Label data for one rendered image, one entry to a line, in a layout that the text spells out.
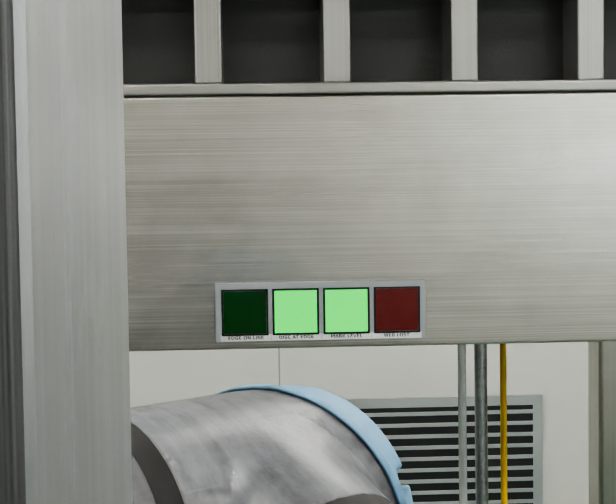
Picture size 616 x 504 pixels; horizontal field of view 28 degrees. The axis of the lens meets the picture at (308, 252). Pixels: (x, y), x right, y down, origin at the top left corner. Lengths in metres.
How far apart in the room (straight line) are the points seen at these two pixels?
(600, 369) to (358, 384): 2.20
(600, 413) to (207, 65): 0.70
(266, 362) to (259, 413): 3.27
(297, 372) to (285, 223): 2.39
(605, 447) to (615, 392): 0.08
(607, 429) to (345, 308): 0.44
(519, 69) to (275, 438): 1.09
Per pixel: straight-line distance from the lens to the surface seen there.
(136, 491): 0.52
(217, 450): 0.55
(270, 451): 0.56
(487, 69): 1.59
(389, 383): 3.88
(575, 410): 4.01
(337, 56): 1.50
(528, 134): 1.52
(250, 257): 1.48
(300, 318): 1.48
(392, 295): 1.49
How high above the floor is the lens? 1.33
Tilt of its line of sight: 3 degrees down
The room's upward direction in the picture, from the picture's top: 1 degrees counter-clockwise
